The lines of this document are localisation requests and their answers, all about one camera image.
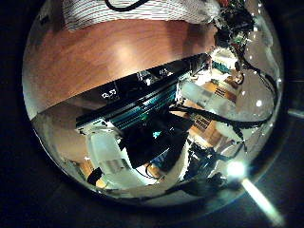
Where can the bright ceiling lamp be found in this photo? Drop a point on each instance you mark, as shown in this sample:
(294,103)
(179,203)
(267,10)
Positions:
(236,169)

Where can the orange wooden cabinet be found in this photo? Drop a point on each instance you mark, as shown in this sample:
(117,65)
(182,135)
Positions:
(215,134)

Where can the black control box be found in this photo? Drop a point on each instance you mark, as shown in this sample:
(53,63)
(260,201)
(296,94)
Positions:
(148,145)

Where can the white and teal box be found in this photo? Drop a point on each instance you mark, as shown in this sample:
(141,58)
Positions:
(221,67)

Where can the white red striped clothing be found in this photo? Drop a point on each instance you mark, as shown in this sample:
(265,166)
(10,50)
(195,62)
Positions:
(164,12)

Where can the blue box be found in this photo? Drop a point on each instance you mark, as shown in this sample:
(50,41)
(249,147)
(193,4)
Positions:
(160,161)

